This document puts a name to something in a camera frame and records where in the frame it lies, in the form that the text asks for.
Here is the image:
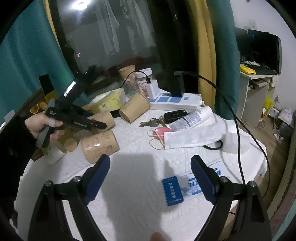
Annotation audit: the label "pink round object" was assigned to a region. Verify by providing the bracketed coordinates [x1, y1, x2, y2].
[147, 126, 171, 141]

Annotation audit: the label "upright brown paper cup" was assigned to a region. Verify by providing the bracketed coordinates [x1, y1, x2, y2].
[118, 65, 137, 87]

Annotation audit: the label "yellow tissue box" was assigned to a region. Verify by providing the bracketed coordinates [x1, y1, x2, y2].
[88, 88, 126, 114]

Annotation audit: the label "white paper cup green print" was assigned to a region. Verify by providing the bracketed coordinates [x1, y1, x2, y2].
[45, 141, 67, 166]

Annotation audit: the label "brown paper cup rear lying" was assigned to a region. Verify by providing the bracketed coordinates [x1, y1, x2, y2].
[119, 92, 150, 123]

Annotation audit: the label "dark window glass door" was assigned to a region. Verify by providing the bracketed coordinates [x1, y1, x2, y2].
[49, 1, 199, 95]

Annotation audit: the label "brown paper cup behind white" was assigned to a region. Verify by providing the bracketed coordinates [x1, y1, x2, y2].
[57, 128, 78, 153]

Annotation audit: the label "brown paper cup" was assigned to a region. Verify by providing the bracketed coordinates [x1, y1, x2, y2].
[118, 65, 137, 87]
[88, 110, 115, 135]
[81, 130, 120, 164]
[119, 92, 150, 123]
[57, 128, 78, 153]

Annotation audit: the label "teal curtain right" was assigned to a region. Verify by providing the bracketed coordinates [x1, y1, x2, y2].
[207, 1, 240, 120]

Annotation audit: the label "yellow curtain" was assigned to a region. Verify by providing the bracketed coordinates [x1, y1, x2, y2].
[186, 0, 218, 110]

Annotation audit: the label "brown cracker box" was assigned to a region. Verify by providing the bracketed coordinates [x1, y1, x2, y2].
[1, 74, 58, 131]

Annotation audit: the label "teal curtain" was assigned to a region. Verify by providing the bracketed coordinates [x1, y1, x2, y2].
[207, 1, 240, 120]
[1, 1, 74, 121]

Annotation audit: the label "black computer monitor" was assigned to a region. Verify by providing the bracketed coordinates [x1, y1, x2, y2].
[235, 28, 282, 75]

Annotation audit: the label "yellow item on desk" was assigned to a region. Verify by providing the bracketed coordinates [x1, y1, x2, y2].
[239, 65, 256, 75]

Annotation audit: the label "black sleeved left forearm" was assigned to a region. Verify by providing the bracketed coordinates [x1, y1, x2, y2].
[1, 116, 36, 220]

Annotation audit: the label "blue card packet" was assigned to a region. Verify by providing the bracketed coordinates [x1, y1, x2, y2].
[162, 176, 184, 206]

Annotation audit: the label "black power adapter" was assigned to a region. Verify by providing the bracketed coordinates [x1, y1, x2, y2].
[174, 71, 185, 97]

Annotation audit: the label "teal curtain left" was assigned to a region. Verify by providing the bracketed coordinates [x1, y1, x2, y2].
[1, 1, 74, 121]

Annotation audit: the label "yellow plastic bag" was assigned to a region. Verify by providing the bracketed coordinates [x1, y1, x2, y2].
[263, 96, 274, 118]

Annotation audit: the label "yellow rubber band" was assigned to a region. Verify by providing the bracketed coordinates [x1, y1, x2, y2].
[149, 138, 165, 151]

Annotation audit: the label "brown paper cup front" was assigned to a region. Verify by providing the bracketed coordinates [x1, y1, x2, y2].
[81, 130, 120, 164]

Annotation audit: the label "white charger adapter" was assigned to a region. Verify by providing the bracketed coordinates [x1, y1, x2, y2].
[145, 79, 160, 99]

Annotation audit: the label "brown paper cup middle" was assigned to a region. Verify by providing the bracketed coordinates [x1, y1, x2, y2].
[88, 110, 115, 135]

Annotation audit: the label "white tube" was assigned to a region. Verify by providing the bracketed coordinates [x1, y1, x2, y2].
[169, 106, 213, 132]

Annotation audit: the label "person's left hand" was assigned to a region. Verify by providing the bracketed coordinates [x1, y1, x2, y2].
[25, 112, 65, 142]

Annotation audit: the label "white power strip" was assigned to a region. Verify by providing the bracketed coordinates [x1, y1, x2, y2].
[149, 90, 204, 113]

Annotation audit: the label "black car key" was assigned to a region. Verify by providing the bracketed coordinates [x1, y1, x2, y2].
[164, 109, 188, 123]

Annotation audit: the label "metal keys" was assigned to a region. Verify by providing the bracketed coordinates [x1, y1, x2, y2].
[139, 116, 167, 127]

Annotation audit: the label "black charging cable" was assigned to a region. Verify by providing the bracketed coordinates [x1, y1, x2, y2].
[174, 70, 271, 200]

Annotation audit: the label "white computer desk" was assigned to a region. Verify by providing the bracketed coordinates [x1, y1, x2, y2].
[236, 72, 280, 127]

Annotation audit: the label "white blue paper packet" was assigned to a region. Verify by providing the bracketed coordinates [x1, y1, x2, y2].
[177, 155, 231, 200]

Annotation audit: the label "white lidded jar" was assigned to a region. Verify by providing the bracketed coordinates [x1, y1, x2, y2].
[135, 68, 154, 98]

